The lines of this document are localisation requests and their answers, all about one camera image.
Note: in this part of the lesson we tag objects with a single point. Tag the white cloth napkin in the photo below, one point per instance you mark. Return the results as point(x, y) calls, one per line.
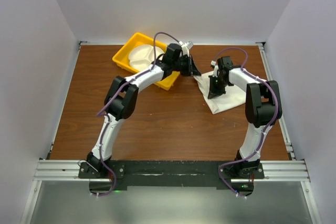
point(235, 95)

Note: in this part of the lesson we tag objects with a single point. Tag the white divided plate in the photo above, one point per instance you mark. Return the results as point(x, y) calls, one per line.
point(141, 57)

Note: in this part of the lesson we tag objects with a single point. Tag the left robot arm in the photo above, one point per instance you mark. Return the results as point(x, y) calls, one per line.
point(122, 96)

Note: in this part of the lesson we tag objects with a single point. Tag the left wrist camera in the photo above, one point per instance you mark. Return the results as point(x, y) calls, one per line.
point(186, 47)

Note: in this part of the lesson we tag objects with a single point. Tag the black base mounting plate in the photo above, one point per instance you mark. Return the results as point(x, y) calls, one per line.
point(218, 174)

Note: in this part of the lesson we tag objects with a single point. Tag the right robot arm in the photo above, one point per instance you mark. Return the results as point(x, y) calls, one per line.
point(262, 110)

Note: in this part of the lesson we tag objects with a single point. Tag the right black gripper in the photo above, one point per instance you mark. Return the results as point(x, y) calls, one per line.
point(213, 92)

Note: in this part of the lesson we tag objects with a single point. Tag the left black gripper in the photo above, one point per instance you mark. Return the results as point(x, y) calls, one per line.
point(191, 69)

